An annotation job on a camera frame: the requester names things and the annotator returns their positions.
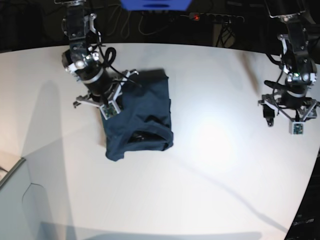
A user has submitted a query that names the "dark blue t-shirt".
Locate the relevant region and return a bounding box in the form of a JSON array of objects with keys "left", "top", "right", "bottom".
[{"left": 102, "top": 68, "right": 174, "bottom": 162}]

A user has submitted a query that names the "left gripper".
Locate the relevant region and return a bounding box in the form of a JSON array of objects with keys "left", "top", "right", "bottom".
[{"left": 258, "top": 90, "right": 320, "bottom": 135}]

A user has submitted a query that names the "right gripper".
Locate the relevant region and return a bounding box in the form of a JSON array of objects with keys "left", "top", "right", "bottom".
[{"left": 73, "top": 68, "right": 139, "bottom": 120}]

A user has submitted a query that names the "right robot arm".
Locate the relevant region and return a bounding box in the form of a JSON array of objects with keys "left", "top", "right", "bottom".
[{"left": 55, "top": 0, "right": 138, "bottom": 120}]

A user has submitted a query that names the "white power strip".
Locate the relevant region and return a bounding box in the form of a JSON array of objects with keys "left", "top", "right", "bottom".
[{"left": 188, "top": 12, "right": 245, "bottom": 25}]

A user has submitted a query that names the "blue plastic mount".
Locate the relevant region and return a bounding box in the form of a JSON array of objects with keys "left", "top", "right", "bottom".
[{"left": 120, "top": 0, "right": 192, "bottom": 11}]

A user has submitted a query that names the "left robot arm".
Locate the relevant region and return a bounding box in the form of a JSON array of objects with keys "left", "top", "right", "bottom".
[{"left": 258, "top": 0, "right": 320, "bottom": 135}]

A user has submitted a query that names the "white adjacent table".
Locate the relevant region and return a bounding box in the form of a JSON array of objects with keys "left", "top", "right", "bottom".
[{"left": 0, "top": 158, "right": 47, "bottom": 240}]

